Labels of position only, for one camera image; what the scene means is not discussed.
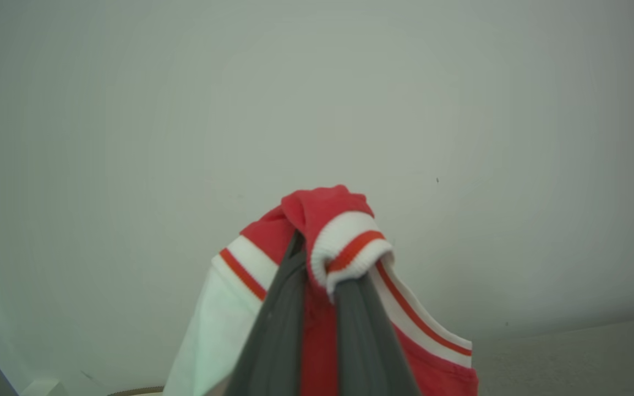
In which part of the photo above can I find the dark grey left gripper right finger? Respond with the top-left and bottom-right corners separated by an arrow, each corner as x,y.
334,274 -> 423,396

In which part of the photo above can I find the red basketball jersey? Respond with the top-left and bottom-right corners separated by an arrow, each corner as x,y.
163,185 -> 480,396

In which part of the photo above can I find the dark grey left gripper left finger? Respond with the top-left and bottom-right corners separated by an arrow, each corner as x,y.
223,230 -> 308,396

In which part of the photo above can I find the white wall box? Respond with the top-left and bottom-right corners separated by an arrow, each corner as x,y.
19,378 -> 69,396

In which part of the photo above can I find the grey fabric sofa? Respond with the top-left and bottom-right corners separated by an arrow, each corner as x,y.
471,316 -> 634,396

